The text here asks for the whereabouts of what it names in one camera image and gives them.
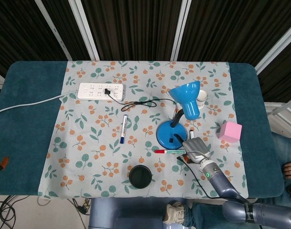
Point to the red and green marker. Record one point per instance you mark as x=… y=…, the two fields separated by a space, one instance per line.
x=169 y=151

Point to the blue jeans leg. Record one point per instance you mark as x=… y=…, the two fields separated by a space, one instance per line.
x=205 y=214
x=285 y=148

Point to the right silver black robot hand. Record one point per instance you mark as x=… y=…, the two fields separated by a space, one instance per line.
x=196 y=149

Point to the floral printed tablecloth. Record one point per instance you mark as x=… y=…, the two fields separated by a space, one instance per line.
x=100 y=143

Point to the white aluminium frame post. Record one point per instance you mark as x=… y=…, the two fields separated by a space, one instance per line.
x=84 y=28
x=276 y=47
x=55 y=31
x=181 y=28

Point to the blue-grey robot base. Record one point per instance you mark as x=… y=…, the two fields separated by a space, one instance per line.
x=126 y=213

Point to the teal table cover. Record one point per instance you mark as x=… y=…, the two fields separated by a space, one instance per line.
x=26 y=143

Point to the pink foam cube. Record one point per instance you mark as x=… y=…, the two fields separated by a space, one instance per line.
x=230 y=132

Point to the white aluminium frame rails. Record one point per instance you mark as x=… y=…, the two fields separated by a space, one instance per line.
x=279 y=113

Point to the blue desk lamp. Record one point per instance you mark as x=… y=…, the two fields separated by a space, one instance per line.
x=170 y=133

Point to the beige sneaker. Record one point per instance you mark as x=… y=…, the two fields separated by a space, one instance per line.
x=174 y=213

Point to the white paper cup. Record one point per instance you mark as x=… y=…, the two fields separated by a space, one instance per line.
x=202 y=99

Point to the black capped white marker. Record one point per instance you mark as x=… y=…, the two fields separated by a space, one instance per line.
x=191 y=134

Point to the white power strip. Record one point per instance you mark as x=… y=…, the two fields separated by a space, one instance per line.
x=93 y=91

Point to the blue capped white marker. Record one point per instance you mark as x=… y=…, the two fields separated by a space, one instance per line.
x=123 y=130

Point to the black round lid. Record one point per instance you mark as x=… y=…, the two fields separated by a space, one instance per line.
x=140 y=177

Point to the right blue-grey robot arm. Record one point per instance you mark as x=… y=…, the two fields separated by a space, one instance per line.
x=221 y=186

